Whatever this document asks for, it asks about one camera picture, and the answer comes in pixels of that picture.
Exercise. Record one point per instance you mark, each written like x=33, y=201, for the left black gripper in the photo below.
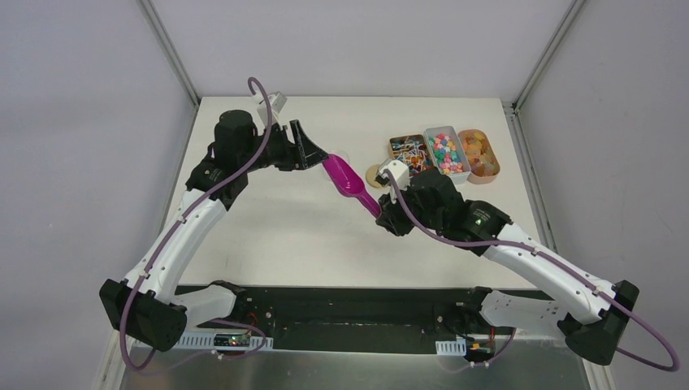
x=294, y=145

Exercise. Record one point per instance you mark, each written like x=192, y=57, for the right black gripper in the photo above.
x=390, y=216

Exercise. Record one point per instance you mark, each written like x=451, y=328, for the magenta plastic scoop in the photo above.
x=349, y=183

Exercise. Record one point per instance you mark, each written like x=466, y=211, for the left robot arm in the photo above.
x=144, y=304

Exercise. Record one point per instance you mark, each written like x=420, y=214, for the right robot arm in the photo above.
x=588, y=313

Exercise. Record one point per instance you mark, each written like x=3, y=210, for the white box of colourful candies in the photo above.
x=447, y=153

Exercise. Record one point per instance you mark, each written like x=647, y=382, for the clear plastic jar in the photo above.
x=341, y=154

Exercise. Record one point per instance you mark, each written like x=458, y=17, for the gold jar lid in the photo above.
x=371, y=174

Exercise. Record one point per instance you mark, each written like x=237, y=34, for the gold tin of lollipops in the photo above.
x=412, y=151

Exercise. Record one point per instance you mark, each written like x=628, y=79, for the orange tray of gummies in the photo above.
x=482, y=162

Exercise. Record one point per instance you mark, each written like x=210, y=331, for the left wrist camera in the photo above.
x=269, y=115

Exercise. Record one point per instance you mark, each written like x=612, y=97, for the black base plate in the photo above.
x=362, y=320

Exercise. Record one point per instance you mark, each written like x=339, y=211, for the right white cable duct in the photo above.
x=455, y=347

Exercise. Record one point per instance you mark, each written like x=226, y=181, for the right aluminium frame post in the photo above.
x=567, y=22

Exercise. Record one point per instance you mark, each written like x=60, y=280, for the aluminium frame post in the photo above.
x=567, y=22
x=163, y=38

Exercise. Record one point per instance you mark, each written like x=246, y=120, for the left aluminium frame post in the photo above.
x=163, y=38

